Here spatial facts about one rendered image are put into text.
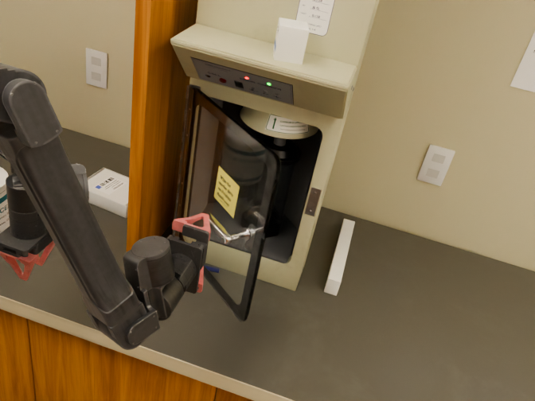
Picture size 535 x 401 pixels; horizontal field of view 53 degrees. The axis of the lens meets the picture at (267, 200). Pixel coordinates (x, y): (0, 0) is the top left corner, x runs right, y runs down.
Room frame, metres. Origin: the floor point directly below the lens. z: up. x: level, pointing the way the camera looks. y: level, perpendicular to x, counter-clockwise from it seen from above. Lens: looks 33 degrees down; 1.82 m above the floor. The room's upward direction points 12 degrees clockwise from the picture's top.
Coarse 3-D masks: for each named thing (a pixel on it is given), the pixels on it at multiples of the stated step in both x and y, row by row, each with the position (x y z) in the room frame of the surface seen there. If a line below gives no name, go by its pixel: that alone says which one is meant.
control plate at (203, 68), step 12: (192, 60) 0.93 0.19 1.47; (204, 60) 0.92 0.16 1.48; (204, 72) 0.96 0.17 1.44; (216, 72) 0.94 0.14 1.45; (228, 72) 0.93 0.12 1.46; (240, 72) 0.91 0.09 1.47; (228, 84) 0.97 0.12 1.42; (252, 84) 0.94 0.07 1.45; (264, 84) 0.92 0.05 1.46; (276, 84) 0.91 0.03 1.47; (288, 84) 0.89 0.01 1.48; (264, 96) 0.96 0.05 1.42; (288, 96) 0.93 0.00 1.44
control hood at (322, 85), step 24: (192, 48) 0.90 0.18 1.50; (216, 48) 0.90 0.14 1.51; (240, 48) 0.93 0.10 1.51; (264, 48) 0.96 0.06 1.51; (192, 72) 0.97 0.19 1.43; (264, 72) 0.89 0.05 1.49; (288, 72) 0.87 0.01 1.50; (312, 72) 0.88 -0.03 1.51; (336, 72) 0.91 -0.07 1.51; (312, 96) 0.91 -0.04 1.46; (336, 96) 0.88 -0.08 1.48
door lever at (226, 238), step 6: (210, 216) 0.83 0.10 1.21; (210, 222) 0.82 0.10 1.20; (216, 222) 0.82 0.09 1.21; (216, 228) 0.80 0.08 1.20; (222, 228) 0.80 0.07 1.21; (246, 228) 0.81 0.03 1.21; (222, 234) 0.79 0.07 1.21; (228, 234) 0.79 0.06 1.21; (234, 234) 0.80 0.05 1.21; (240, 234) 0.80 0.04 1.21; (246, 234) 0.81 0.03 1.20; (222, 240) 0.78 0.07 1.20; (228, 240) 0.78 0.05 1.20
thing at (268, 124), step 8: (240, 112) 1.08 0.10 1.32; (248, 112) 1.05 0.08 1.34; (256, 112) 1.03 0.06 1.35; (264, 112) 1.03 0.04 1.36; (248, 120) 1.03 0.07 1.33; (256, 120) 1.02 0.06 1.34; (264, 120) 1.02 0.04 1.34; (272, 120) 1.01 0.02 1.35; (280, 120) 1.02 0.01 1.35; (288, 120) 1.02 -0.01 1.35; (256, 128) 1.01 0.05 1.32; (264, 128) 1.01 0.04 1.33; (272, 128) 1.01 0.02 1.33; (280, 128) 1.01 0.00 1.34; (288, 128) 1.01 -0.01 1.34; (296, 128) 1.02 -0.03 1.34; (304, 128) 1.03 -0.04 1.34; (312, 128) 1.05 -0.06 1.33; (272, 136) 1.00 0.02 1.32; (280, 136) 1.00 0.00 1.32; (288, 136) 1.01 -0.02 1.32; (296, 136) 1.01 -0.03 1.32; (304, 136) 1.03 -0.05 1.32
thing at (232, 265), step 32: (192, 128) 0.99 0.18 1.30; (224, 128) 0.90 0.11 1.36; (192, 160) 0.98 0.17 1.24; (224, 160) 0.89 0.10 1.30; (256, 160) 0.82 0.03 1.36; (192, 192) 0.97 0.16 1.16; (256, 192) 0.81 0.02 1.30; (224, 224) 0.87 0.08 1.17; (256, 224) 0.79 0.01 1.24; (224, 256) 0.85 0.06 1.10; (256, 256) 0.78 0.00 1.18; (224, 288) 0.84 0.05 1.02
